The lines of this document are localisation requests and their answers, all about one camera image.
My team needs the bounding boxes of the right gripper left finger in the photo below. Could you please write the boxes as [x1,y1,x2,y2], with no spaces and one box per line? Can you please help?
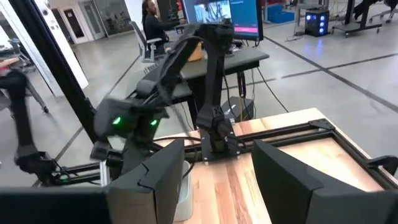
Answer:
[0,139,187,224]

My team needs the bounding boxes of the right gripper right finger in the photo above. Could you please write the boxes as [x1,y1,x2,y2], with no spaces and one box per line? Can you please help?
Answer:
[251,139,398,224]

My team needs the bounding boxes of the light grey plastic bin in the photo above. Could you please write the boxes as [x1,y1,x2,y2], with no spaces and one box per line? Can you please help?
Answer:
[173,159,195,223]

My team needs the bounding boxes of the black floor box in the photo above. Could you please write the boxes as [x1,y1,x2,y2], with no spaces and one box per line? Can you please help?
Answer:
[220,96,255,124]

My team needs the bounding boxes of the grey office chair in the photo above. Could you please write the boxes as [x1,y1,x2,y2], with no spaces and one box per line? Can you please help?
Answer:
[129,20,163,63]

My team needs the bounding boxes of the person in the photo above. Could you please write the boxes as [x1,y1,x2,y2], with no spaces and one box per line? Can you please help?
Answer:
[141,0,188,54]
[0,57,38,158]

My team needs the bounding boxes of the white building pillar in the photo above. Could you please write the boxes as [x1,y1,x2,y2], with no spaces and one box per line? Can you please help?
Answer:
[30,0,90,95]

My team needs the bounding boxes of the computer desk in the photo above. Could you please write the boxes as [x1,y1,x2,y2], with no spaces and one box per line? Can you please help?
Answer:
[145,45,271,131]

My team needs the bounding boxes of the computer tower blue lights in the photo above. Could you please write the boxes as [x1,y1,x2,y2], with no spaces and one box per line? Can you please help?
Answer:
[304,9,331,38]

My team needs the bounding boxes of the computer monitor blue screen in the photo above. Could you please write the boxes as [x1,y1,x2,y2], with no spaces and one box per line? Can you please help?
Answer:
[182,0,265,42]

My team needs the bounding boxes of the white metal bracket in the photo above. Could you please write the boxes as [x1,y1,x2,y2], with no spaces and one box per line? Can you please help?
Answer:
[99,159,111,188]

